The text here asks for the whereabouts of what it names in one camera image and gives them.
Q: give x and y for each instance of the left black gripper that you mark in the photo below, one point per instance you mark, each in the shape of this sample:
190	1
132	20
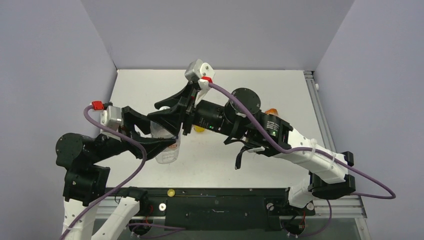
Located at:
130	117

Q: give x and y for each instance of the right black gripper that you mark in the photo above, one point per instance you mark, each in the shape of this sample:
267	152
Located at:
189	110

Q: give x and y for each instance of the white water bottle cap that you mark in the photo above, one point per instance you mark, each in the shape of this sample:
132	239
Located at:
164	108

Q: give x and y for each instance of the yellow juice bottle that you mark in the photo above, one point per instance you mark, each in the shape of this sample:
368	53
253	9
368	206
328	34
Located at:
198	129

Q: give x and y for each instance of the yellow juice bottle cap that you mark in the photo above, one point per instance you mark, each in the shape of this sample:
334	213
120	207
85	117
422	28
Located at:
171	192

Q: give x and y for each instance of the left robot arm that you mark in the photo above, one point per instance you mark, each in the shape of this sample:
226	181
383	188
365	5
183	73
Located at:
85	181

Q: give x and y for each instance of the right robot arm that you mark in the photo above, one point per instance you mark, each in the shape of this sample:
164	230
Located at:
241	120

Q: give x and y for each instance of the orange drink bottle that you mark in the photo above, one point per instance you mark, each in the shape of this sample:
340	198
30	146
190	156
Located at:
272	111

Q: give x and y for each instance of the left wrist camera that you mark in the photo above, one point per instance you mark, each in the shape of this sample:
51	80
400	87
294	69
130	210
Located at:
110	115

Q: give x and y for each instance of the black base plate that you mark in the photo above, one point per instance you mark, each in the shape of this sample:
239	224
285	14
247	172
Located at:
220	209

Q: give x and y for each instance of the aluminium frame rail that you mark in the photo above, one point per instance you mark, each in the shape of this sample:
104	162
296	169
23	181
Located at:
348	206

